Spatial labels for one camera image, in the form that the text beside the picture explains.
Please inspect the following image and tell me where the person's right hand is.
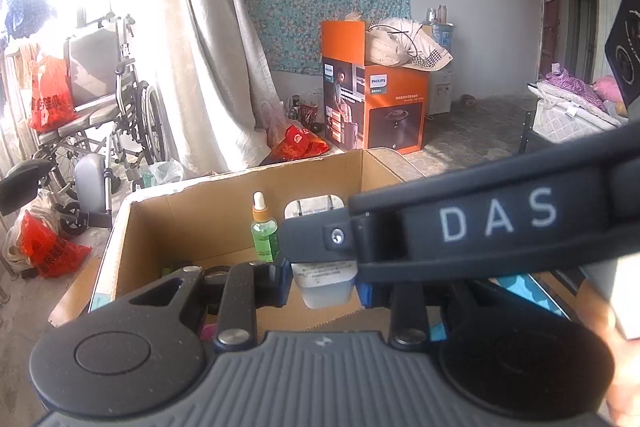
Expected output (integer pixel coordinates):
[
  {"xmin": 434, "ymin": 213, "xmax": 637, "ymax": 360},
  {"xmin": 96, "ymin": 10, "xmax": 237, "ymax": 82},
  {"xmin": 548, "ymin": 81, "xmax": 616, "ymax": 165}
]
[{"xmin": 579, "ymin": 279, "xmax": 640, "ymax": 427}]

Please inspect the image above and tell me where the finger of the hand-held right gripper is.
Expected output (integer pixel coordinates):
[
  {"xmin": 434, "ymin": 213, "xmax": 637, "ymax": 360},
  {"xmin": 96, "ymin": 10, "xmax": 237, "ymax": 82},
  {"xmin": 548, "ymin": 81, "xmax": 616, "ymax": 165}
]
[{"xmin": 279, "ymin": 206, "xmax": 362, "ymax": 266}]

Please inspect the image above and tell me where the white water dispenser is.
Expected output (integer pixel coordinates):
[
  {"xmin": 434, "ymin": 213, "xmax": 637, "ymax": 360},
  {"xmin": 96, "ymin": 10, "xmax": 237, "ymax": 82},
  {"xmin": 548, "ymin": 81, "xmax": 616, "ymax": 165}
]
[{"xmin": 424, "ymin": 68, "xmax": 454, "ymax": 116}]

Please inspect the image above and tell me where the white charger plug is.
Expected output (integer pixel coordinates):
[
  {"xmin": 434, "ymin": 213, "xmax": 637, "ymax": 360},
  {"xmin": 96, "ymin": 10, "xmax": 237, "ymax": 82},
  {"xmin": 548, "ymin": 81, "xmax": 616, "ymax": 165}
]
[{"xmin": 284, "ymin": 194, "xmax": 359, "ymax": 311}]

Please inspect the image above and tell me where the green dropper bottle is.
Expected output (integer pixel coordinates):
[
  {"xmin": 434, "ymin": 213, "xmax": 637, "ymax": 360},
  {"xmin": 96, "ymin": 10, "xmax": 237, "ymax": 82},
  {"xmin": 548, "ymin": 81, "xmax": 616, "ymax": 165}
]
[{"xmin": 249, "ymin": 190, "xmax": 281, "ymax": 264}]

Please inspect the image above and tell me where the red plastic bag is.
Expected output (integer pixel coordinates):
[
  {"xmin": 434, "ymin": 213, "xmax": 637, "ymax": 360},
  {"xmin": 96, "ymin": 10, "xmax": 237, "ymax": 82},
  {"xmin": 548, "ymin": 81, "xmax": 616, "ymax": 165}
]
[
  {"xmin": 19, "ymin": 209, "xmax": 94, "ymax": 279},
  {"xmin": 27, "ymin": 54, "xmax": 77, "ymax": 134}
]

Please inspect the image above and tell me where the blue water jug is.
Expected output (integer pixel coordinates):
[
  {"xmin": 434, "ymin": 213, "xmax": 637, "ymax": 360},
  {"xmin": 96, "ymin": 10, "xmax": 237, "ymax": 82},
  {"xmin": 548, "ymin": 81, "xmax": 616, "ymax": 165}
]
[{"xmin": 429, "ymin": 19, "xmax": 457, "ymax": 48}]

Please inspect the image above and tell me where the pink clothes pile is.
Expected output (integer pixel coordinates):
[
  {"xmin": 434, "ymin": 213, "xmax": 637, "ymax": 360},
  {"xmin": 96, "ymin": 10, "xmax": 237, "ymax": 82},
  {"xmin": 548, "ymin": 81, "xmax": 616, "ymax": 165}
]
[{"xmin": 544, "ymin": 66, "xmax": 618, "ymax": 108}]

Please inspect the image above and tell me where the orange appliance box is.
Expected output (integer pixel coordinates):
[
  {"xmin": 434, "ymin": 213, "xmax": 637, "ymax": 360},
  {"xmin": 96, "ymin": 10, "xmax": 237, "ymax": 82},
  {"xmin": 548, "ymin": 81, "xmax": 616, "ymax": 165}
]
[{"xmin": 319, "ymin": 19, "xmax": 431, "ymax": 156}]

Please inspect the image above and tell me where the clear plastic bag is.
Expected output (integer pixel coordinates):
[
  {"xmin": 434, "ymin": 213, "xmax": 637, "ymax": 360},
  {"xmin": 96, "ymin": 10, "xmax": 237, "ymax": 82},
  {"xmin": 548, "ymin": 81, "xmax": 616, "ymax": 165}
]
[{"xmin": 257, "ymin": 101, "xmax": 289, "ymax": 148}]

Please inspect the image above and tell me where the blue hanging cloth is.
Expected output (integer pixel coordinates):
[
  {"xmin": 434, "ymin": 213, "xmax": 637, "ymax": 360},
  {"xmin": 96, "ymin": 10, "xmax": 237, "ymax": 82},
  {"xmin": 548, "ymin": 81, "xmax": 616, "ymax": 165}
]
[{"xmin": 4, "ymin": 0, "xmax": 57, "ymax": 41}]

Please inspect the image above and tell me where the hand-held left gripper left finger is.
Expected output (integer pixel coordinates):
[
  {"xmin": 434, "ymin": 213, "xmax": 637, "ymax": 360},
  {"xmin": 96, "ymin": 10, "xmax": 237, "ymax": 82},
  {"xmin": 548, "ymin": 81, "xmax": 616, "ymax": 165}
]
[{"xmin": 129, "ymin": 256, "xmax": 293, "ymax": 351}]

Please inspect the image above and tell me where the red snack bag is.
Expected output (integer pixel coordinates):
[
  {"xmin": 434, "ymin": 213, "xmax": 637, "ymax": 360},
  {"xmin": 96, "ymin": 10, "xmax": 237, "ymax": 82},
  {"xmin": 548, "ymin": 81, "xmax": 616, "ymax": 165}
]
[{"xmin": 269, "ymin": 124, "xmax": 332, "ymax": 161}]

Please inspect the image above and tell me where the white tote bag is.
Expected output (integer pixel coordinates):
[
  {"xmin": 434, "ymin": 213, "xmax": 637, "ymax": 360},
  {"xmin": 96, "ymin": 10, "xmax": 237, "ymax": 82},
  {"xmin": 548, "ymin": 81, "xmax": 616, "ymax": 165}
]
[{"xmin": 2, "ymin": 191, "xmax": 56, "ymax": 279}]

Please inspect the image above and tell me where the folding wheelchair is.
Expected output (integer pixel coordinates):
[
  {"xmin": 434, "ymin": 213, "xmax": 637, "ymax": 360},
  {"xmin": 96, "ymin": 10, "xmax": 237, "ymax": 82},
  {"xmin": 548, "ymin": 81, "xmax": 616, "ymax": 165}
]
[{"xmin": 0, "ymin": 14, "xmax": 169, "ymax": 239}]

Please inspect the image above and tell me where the brown wooden door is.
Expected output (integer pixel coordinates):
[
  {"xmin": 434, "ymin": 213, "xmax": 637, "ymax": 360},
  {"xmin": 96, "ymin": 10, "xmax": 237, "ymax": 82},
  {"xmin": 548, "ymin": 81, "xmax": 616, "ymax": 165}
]
[{"xmin": 537, "ymin": 0, "xmax": 562, "ymax": 81}]

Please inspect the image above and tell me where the beige checkered hat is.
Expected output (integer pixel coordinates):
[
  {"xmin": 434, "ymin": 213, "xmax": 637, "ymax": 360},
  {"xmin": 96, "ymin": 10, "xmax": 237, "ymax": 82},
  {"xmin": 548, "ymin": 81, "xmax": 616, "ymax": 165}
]
[{"xmin": 364, "ymin": 16, "xmax": 454, "ymax": 71}]

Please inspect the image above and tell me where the white quilted basket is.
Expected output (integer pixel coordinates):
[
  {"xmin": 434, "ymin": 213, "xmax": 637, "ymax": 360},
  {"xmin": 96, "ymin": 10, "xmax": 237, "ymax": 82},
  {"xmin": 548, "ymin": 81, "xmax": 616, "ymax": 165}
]
[{"xmin": 529, "ymin": 79, "xmax": 629, "ymax": 144}]

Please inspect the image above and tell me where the group of small bottles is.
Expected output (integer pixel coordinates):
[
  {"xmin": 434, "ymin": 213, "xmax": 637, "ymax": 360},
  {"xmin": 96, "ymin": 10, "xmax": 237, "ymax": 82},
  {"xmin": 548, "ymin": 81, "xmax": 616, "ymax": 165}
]
[{"xmin": 287, "ymin": 91, "xmax": 324, "ymax": 134}]

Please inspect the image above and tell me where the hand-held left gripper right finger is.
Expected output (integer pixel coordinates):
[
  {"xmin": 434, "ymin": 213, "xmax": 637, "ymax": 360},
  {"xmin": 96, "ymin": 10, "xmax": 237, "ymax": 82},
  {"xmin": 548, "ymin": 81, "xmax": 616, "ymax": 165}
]
[{"xmin": 356, "ymin": 281, "xmax": 451, "ymax": 351}]

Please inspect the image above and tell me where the brown cardboard box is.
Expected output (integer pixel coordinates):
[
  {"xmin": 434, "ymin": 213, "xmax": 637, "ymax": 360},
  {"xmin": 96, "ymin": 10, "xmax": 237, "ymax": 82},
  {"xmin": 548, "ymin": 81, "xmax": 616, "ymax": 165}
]
[{"xmin": 47, "ymin": 149, "xmax": 432, "ymax": 344}]

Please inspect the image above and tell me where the beige curtain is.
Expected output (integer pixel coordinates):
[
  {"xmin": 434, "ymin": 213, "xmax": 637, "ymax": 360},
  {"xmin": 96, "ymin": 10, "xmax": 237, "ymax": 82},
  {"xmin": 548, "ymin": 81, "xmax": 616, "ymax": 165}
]
[{"xmin": 164, "ymin": 0, "xmax": 274, "ymax": 174}]

